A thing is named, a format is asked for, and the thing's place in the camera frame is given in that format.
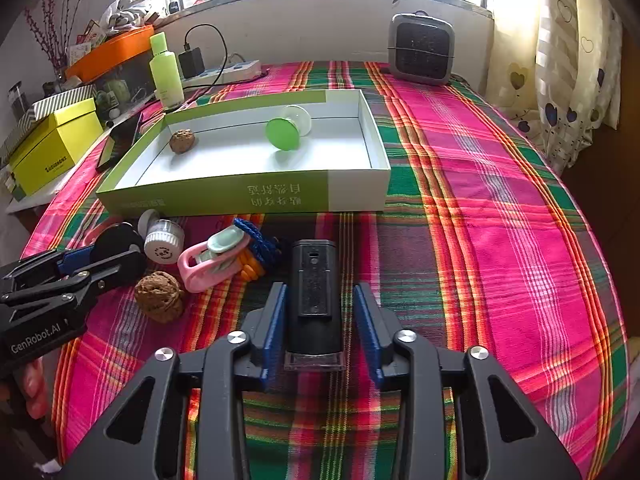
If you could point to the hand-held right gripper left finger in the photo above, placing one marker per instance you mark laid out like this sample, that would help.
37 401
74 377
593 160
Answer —
275 330

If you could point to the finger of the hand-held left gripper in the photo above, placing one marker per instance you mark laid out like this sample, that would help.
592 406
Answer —
110 272
75 260

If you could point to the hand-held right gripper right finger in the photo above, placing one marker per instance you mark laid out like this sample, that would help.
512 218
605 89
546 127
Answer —
367 335

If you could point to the black round case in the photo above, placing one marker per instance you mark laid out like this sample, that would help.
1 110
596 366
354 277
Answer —
117 242

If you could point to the large walnut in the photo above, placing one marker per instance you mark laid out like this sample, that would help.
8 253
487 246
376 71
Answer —
159 297

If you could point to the black device with clear base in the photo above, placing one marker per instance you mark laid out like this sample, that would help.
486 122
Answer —
314 280

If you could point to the green and white cardboard box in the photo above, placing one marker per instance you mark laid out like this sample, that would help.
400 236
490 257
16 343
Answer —
260 165

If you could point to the person's left hand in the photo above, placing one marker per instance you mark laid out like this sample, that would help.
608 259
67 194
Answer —
39 390

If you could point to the white round plastic cap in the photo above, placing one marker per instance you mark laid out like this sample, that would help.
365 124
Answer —
162 242

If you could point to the white side table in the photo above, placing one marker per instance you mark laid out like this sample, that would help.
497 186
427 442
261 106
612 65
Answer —
30 202

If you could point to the yellow box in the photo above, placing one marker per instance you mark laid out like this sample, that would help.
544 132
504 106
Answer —
50 152

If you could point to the small walnut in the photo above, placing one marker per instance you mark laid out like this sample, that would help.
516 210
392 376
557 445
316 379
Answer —
182 142

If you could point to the striped box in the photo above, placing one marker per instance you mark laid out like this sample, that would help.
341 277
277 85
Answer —
55 102

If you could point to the plaid blanket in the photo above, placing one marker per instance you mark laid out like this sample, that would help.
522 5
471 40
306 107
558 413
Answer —
475 210

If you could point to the glass jar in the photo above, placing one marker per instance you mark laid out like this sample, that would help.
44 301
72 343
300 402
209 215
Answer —
17 99

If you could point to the glass tank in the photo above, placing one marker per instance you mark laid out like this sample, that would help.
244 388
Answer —
125 80

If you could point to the green and white spool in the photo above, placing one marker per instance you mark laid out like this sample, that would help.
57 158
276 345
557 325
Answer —
281 132

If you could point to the light green bottle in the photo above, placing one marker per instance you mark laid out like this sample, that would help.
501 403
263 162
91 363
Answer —
165 72

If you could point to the orange box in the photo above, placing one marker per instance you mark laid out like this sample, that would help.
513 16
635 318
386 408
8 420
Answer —
112 52

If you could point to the black charger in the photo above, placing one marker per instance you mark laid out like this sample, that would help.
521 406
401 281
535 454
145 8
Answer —
192 62

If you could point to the dried flower branches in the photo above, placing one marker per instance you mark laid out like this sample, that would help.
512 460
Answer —
50 35

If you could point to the white power strip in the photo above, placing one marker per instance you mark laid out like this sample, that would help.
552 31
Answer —
235 71

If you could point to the crumpled plastic bag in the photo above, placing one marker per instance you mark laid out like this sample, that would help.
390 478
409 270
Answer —
125 12

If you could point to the grey fan heater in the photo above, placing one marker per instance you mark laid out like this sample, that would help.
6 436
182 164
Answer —
421 50

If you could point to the heart print curtain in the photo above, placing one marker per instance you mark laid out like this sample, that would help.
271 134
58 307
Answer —
565 60

